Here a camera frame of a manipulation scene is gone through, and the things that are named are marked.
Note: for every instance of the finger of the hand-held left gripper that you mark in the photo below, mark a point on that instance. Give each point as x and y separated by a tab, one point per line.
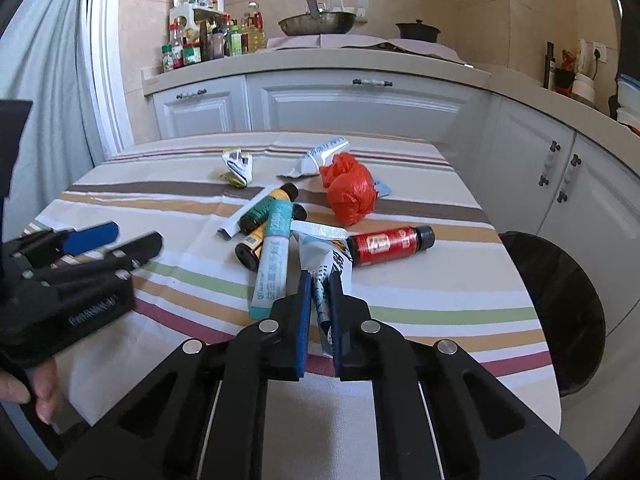
92	237
137	250

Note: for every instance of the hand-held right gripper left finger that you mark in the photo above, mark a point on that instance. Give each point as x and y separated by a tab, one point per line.
302	327

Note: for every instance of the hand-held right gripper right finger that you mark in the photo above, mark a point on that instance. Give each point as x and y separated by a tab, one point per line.
337	332

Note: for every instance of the gripped white toothpaste tube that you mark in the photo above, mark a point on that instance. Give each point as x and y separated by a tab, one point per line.
320	260

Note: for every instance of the yellow bottle with black cap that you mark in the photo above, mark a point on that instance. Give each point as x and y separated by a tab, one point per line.
250	249

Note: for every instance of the white green wrapper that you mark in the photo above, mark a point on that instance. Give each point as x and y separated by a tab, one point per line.
236	164

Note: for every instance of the red plastic bag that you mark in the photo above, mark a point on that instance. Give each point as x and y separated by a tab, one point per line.
350	187

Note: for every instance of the black trash bin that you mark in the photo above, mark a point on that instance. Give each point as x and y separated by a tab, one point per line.
560	310

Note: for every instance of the person's left hand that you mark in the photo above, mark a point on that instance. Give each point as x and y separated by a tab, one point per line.
47	392

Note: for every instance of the striped tablecloth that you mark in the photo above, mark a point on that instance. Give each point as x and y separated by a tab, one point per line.
425	300

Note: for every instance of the red bottle with black cap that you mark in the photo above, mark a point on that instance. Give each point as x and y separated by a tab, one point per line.
385	245

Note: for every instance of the green bottle with black cap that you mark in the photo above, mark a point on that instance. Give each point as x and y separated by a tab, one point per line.
265	210

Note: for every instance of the narrow white cabinet door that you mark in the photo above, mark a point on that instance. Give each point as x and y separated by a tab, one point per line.
200	115

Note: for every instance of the light blue tube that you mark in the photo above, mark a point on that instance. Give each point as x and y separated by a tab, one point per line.
384	189

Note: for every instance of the crumpled white toothpaste tube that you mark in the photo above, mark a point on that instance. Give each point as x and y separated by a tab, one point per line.
310	162

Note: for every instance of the light blue curtain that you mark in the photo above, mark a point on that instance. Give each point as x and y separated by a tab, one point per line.
45	60

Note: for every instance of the group of condiment bottles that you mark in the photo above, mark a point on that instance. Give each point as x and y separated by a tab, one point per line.
220	40

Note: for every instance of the wide white cabinet door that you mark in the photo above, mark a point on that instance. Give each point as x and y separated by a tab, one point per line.
360	107

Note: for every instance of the white shelf rack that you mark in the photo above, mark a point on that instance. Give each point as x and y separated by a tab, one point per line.
182	14

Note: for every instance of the beige kitchen countertop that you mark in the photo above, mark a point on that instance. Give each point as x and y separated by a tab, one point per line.
300	62

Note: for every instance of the white corner cabinet door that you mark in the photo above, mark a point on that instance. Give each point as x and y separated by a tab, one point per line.
525	170
600	240

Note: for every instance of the dark metal wok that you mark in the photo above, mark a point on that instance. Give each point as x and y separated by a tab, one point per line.
315	24

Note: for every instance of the pale stove cover cloth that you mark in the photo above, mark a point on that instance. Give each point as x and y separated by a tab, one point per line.
350	41

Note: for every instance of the black lidded pot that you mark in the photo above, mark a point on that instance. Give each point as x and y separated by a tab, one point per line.
417	31

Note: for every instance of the black container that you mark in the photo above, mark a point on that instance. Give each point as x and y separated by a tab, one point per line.
565	82

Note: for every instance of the dark glass oil bottle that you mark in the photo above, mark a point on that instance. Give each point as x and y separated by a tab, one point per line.
549	67

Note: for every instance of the white jar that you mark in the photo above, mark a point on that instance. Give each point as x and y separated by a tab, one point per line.
582	91

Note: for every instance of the red snack packet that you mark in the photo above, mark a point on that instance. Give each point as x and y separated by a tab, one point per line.
568	60

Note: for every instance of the flat white plastic container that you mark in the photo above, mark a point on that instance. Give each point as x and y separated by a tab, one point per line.
630	121

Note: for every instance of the white yellow packet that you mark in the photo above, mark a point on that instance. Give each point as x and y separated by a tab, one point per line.
584	55

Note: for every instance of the large white plastic container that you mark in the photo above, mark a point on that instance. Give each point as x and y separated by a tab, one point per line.
631	92

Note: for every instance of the white wall socket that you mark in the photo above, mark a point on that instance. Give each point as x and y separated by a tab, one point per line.
599	53

